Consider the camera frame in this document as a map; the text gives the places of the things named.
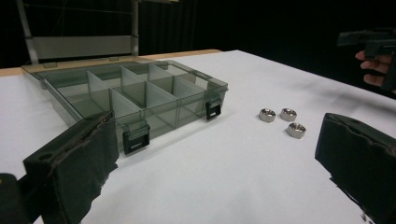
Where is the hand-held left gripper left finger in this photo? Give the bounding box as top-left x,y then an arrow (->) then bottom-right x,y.
22,111 -> 120,224

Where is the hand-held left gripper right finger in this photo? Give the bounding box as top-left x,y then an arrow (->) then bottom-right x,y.
314,112 -> 396,224

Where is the silver hex nut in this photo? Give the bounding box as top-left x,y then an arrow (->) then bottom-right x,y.
286,121 -> 307,140
279,107 -> 298,122
258,107 -> 277,124

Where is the clear grey compartment organizer box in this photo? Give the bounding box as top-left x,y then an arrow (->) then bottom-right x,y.
21,55 -> 230,156

